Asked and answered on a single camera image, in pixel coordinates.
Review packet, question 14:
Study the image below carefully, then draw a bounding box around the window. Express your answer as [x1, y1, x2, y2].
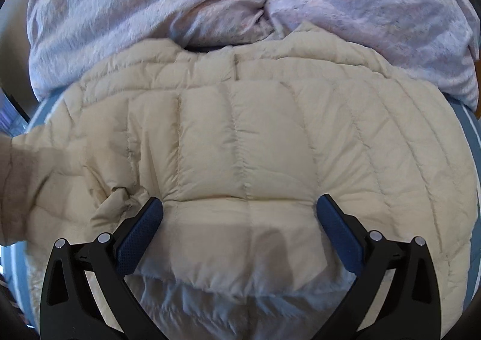
[0, 94, 29, 138]

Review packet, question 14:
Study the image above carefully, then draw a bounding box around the blue white striped bed sheet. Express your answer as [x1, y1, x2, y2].
[0, 92, 481, 329]

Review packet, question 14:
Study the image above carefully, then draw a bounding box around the beige down jacket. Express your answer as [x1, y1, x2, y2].
[0, 22, 478, 340]

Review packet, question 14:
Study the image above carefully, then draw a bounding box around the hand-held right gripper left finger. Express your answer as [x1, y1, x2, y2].
[39, 196, 166, 340]

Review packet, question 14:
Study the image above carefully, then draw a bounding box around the lilac crumpled duvet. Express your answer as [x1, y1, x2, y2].
[26, 0, 277, 102]

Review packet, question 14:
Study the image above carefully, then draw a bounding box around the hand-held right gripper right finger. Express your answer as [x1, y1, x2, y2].
[316, 193, 449, 340]

